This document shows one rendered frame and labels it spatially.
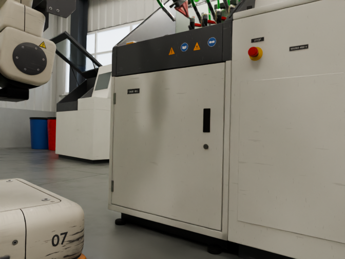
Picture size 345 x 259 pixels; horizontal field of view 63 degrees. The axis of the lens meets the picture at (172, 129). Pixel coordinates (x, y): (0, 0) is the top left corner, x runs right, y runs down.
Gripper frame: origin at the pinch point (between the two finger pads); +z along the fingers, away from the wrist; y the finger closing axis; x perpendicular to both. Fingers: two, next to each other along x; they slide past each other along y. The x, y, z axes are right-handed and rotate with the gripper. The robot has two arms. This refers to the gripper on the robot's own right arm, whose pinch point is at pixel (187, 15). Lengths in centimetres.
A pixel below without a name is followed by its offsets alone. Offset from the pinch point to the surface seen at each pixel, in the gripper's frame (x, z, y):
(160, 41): -4.1, 0.1, -28.4
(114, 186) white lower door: 25, 47, -84
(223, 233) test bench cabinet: -36, 66, -80
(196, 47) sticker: -23.0, 7.9, -29.1
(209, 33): -29.3, 5.7, -24.6
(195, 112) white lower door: -23, 28, -49
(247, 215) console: -45, 61, -72
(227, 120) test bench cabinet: -37, 34, -49
